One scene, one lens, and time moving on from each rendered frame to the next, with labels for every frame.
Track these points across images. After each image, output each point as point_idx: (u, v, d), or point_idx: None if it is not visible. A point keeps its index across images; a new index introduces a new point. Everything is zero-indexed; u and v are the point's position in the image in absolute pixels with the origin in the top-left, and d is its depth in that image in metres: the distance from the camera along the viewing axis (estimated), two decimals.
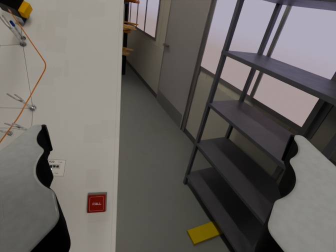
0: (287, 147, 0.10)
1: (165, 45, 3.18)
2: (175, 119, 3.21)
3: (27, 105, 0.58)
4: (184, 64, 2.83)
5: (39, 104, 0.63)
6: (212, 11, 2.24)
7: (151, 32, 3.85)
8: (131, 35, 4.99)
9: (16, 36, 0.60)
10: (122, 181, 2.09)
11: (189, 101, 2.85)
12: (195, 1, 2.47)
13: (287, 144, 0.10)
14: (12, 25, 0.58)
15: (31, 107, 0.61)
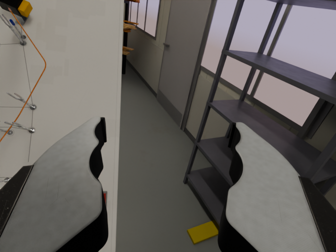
0: (231, 135, 0.11)
1: (165, 45, 3.18)
2: (175, 119, 3.21)
3: (27, 104, 0.58)
4: (185, 64, 2.83)
5: (39, 103, 0.63)
6: (213, 10, 2.24)
7: (151, 31, 3.85)
8: (132, 34, 4.99)
9: (16, 35, 0.60)
10: (122, 180, 2.09)
11: (189, 101, 2.85)
12: (196, 0, 2.47)
13: (231, 132, 0.11)
14: (12, 24, 0.58)
15: (31, 106, 0.61)
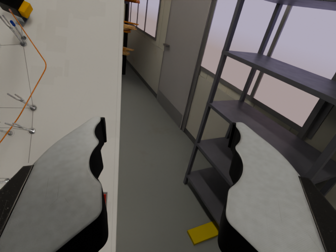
0: (231, 135, 0.11)
1: (165, 45, 3.18)
2: (175, 119, 3.21)
3: (28, 105, 0.58)
4: (185, 64, 2.83)
5: (39, 104, 0.63)
6: (213, 11, 2.24)
7: (152, 32, 3.85)
8: (132, 35, 4.99)
9: (17, 36, 0.60)
10: (123, 180, 2.09)
11: (189, 101, 2.85)
12: (196, 1, 2.47)
13: (231, 132, 0.11)
14: (13, 25, 0.58)
15: (31, 107, 0.61)
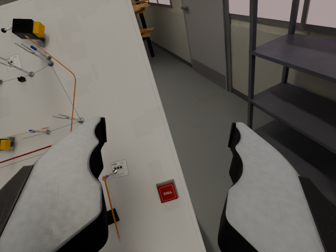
0: (231, 135, 0.11)
1: (184, 8, 2.90)
2: (219, 82, 2.99)
3: (75, 120, 0.60)
4: (211, 19, 2.53)
5: (85, 115, 0.65)
6: None
7: (165, 0, 3.57)
8: (147, 13, 4.77)
9: (42, 58, 0.61)
10: (186, 158, 2.12)
11: (228, 58, 2.58)
12: None
13: (231, 132, 0.11)
14: (34, 49, 0.59)
15: (79, 120, 0.63)
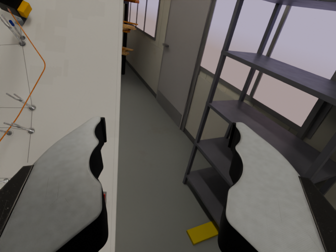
0: (231, 135, 0.11)
1: (165, 45, 3.18)
2: (175, 119, 3.21)
3: (27, 105, 0.58)
4: (184, 64, 2.83)
5: (38, 104, 0.63)
6: (212, 11, 2.24)
7: (151, 32, 3.85)
8: (131, 35, 4.99)
9: (16, 35, 0.60)
10: (122, 180, 2.09)
11: (188, 101, 2.85)
12: (195, 1, 2.47)
13: (231, 132, 0.11)
14: (12, 24, 0.58)
15: (30, 107, 0.61)
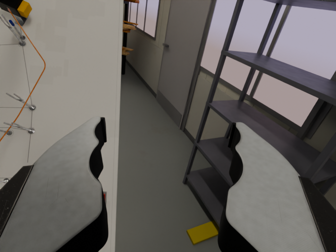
0: (231, 135, 0.11)
1: (165, 45, 3.18)
2: (175, 119, 3.21)
3: (27, 105, 0.58)
4: (184, 64, 2.83)
5: (38, 104, 0.63)
6: (212, 11, 2.24)
7: (151, 32, 3.85)
8: (131, 35, 4.99)
9: (16, 35, 0.60)
10: (122, 180, 2.09)
11: (188, 101, 2.85)
12: (195, 1, 2.47)
13: (231, 132, 0.11)
14: (12, 24, 0.58)
15: (30, 107, 0.61)
